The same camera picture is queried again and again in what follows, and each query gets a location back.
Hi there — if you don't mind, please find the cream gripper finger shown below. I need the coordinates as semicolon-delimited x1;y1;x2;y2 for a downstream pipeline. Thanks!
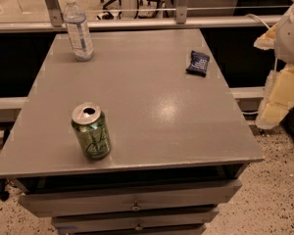
255;64;294;129
254;23;278;50

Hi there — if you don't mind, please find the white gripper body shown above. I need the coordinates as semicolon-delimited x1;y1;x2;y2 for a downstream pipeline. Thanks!
274;3;294;64

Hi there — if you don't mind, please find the green soda can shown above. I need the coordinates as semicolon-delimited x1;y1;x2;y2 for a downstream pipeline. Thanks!
72;102;111;160

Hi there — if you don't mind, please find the clear plastic water bottle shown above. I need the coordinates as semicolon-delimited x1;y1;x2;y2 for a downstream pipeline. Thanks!
64;0;94;61

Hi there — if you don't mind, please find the dark blue snack packet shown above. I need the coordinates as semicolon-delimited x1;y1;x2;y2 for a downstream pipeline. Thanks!
186;51;210;77

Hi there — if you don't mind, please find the grey drawer cabinet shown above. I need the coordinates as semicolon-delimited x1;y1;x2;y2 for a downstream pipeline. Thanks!
0;29;263;235

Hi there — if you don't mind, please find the top grey drawer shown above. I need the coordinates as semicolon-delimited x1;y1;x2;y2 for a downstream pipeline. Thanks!
19;179;242;217

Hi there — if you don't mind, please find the grey drawer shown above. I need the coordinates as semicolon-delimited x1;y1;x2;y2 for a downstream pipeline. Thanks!
19;179;242;217
52;207;219;233

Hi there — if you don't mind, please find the grey metal railing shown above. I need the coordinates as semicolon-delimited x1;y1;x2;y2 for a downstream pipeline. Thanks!
0;0;288;33

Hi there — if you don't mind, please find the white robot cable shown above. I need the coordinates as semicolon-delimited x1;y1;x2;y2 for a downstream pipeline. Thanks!
244;13;272;30

